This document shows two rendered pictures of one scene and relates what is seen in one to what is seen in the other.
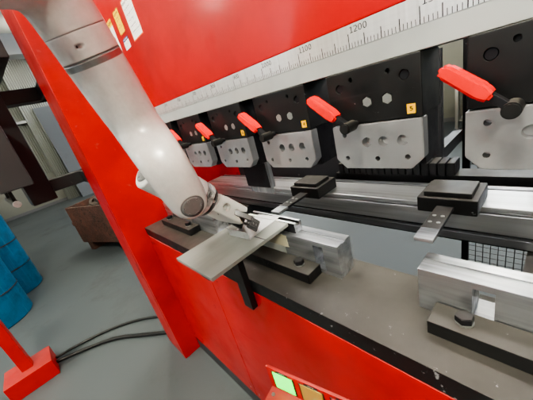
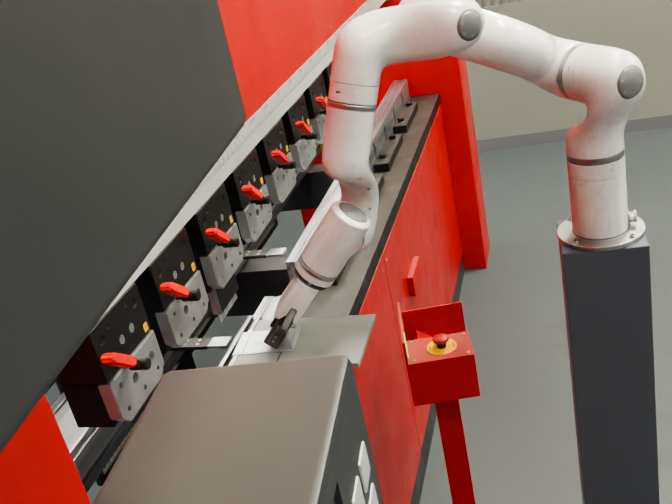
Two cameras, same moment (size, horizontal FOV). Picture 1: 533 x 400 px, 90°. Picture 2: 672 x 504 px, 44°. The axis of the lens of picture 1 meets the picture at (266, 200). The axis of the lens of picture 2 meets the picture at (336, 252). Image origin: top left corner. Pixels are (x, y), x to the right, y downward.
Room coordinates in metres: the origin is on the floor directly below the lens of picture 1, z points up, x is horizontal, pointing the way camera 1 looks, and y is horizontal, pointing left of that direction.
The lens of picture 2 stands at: (1.36, 1.41, 1.86)
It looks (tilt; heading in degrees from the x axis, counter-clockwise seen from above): 25 degrees down; 238
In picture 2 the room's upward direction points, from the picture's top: 12 degrees counter-clockwise
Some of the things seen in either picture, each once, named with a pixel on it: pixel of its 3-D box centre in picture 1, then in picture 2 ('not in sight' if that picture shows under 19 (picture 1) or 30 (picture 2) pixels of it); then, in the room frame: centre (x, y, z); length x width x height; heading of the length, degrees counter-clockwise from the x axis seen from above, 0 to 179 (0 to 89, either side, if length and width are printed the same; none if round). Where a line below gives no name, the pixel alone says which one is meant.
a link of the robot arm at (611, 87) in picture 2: not in sight; (602, 104); (-0.02, 0.36, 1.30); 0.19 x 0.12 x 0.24; 77
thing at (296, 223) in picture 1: (273, 221); (241, 346); (0.75, 0.00, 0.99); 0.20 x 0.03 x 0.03; 39
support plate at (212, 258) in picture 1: (233, 241); (305, 342); (0.66, 0.12, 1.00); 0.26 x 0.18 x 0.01; 129
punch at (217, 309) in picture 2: (258, 177); (223, 290); (0.75, 0.00, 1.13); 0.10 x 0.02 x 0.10; 39
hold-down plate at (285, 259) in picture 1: (274, 259); not in sight; (0.69, 0.02, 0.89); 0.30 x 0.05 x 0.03; 39
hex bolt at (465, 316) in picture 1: (464, 318); not in sight; (0.33, -0.27, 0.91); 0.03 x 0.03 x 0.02
